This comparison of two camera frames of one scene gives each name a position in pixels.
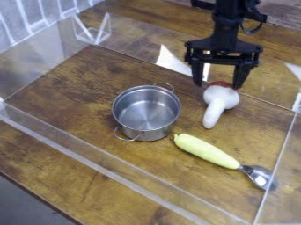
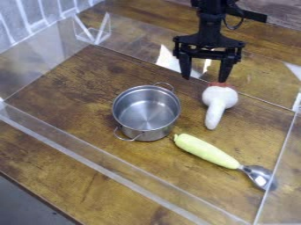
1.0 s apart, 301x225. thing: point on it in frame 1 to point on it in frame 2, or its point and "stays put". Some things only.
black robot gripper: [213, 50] to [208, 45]
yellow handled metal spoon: [221, 157] stays put
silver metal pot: [145, 110] stays put
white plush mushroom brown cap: [221, 97] stays put
